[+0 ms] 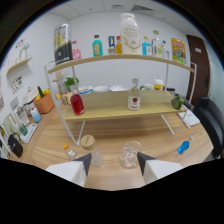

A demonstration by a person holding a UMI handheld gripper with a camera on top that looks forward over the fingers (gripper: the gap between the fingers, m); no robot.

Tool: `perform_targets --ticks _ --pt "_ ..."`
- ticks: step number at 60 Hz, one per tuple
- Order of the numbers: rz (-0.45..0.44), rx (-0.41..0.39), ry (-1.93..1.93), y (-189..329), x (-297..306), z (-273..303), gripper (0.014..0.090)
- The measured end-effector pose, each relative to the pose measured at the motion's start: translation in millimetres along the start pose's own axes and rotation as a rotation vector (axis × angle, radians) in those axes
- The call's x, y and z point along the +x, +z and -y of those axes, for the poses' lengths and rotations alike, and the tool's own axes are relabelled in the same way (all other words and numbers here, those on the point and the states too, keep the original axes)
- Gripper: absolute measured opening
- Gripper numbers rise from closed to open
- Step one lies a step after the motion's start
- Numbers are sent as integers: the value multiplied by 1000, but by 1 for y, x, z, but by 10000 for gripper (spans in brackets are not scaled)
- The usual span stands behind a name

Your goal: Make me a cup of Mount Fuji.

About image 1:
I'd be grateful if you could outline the teal glass bottle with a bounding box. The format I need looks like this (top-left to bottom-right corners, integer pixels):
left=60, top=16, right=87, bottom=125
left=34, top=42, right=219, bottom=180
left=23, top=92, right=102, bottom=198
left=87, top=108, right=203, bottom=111
left=92, top=34, right=104, bottom=57

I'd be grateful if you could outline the white bowl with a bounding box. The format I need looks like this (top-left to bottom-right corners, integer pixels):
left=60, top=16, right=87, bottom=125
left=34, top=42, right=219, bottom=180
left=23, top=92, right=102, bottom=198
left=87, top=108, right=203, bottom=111
left=93, top=85, right=110, bottom=93
left=108, top=84, right=129, bottom=93

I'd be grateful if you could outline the clear bottle green cap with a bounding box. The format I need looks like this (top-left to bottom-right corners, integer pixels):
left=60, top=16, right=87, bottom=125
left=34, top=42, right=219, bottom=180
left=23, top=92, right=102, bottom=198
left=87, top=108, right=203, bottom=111
left=151, top=29, right=162, bottom=56

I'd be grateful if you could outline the brown door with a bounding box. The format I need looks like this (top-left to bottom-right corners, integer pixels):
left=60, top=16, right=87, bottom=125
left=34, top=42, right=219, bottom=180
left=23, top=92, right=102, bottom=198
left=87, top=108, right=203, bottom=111
left=186, top=34, right=213, bottom=108

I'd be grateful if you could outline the black sofa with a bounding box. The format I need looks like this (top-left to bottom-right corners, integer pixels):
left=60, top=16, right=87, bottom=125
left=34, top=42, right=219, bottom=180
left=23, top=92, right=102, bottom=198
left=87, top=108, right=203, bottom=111
left=193, top=96, right=224, bottom=159

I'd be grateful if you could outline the orange liquid bottle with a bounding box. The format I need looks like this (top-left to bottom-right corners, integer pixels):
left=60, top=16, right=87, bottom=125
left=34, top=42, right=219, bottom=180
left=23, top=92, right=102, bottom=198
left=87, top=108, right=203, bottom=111
left=115, top=35, right=123, bottom=55

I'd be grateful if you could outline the glass cup with ice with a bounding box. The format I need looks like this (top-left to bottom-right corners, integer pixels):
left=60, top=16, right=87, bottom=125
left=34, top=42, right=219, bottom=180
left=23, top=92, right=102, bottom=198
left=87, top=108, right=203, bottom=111
left=117, top=140, right=144, bottom=170

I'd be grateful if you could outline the white folded cloth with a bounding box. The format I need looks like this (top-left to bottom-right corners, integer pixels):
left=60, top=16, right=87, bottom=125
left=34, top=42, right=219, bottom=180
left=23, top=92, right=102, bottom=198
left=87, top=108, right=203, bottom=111
left=177, top=108, right=201, bottom=128

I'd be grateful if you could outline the clear bottle red label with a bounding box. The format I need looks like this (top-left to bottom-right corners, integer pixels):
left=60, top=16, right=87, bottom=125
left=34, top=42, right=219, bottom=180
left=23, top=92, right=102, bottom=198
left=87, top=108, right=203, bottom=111
left=127, top=78, right=142, bottom=111

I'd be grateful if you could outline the clear bottle orange cap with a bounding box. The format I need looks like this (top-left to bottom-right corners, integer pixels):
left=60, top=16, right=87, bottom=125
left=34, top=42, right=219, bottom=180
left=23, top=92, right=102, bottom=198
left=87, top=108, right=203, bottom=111
left=62, top=143, right=79, bottom=160

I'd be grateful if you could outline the yellow snack bag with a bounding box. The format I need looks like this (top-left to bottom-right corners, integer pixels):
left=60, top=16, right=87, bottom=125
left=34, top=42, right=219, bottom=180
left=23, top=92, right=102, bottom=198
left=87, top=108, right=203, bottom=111
left=171, top=37, right=187, bottom=65

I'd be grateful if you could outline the black yellow foil bag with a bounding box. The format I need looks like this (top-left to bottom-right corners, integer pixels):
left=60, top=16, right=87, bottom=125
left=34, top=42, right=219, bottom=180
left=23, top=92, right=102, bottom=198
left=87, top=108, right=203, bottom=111
left=53, top=22, right=74, bottom=66

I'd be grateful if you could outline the green leafy plant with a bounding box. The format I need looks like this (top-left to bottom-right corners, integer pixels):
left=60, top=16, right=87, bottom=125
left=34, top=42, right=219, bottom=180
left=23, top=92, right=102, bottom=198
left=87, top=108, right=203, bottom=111
left=63, top=76, right=80, bottom=93

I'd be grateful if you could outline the glass jar cork lid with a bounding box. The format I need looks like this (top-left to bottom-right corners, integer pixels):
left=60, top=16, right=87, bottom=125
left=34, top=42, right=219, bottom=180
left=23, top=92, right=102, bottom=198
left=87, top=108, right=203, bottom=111
left=80, top=134, right=104, bottom=168

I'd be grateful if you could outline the small clear bottle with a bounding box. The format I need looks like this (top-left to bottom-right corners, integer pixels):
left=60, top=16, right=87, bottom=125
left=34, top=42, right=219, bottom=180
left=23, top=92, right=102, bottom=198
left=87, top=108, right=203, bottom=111
left=161, top=40, right=170, bottom=59

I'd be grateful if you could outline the two-tier wooden shelf rack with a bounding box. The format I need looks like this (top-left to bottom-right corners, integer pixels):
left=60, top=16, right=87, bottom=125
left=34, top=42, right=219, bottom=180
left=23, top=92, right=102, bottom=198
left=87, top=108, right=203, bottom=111
left=43, top=54, right=198, bottom=146

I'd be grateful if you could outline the orange storage basket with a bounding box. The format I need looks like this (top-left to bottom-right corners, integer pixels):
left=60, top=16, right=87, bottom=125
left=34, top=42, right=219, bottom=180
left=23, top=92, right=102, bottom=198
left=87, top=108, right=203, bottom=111
left=33, top=92, right=56, bottom=115

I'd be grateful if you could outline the light blue bottle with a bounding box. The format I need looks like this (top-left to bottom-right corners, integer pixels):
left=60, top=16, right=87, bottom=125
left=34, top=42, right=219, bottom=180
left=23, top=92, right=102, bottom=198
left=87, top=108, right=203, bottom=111
left=142, top=35, right=153, bottom=56

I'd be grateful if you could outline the blue liquid small bottle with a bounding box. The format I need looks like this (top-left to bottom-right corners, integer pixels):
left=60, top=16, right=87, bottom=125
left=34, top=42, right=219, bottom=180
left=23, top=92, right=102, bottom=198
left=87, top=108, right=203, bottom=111
left=176, top=135, right=194, bottom=155

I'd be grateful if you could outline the white tray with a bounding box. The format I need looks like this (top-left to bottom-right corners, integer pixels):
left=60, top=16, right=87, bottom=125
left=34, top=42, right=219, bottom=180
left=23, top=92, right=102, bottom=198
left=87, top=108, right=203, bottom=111
left=20, top=123, right=38, bottom=144

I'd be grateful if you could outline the glass bowl of limes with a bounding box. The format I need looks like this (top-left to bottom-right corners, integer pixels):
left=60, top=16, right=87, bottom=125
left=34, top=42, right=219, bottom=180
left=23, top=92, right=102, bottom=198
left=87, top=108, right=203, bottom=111
left=170, top=93, right=185, bottom=111

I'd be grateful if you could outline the blue white cup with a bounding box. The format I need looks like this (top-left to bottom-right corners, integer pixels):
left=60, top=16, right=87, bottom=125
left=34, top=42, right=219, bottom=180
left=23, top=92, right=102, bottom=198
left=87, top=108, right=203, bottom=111
left=30, top=106, right=43, bottom=124

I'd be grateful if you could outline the colourful rim bowl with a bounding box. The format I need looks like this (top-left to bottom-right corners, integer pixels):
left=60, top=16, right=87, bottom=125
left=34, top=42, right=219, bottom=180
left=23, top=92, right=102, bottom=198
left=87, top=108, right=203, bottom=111
left=78, top=85, right=94, bottom=95

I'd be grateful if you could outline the small pink bottle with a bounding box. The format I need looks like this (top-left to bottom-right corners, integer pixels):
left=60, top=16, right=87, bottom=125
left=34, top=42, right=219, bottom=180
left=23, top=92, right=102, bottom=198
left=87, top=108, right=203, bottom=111
left=71, top=40, right=82, bottom=61

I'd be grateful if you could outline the red liquid glass bottle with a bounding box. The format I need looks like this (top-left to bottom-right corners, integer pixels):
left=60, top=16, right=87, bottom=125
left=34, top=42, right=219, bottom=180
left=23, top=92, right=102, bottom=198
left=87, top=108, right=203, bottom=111
left=69, top=84, right=86, bottom=117

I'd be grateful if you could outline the wooden wall shelf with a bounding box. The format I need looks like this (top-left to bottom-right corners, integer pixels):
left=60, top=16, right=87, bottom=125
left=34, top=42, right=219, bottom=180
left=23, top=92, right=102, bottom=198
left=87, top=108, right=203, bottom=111
left=6, top=55, right=34, bottom=75

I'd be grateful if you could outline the small green cup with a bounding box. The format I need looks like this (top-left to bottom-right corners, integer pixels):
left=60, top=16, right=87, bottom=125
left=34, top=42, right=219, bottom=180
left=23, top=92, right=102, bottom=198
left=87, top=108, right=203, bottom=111
left=19, top=123, right=28, bottom=136

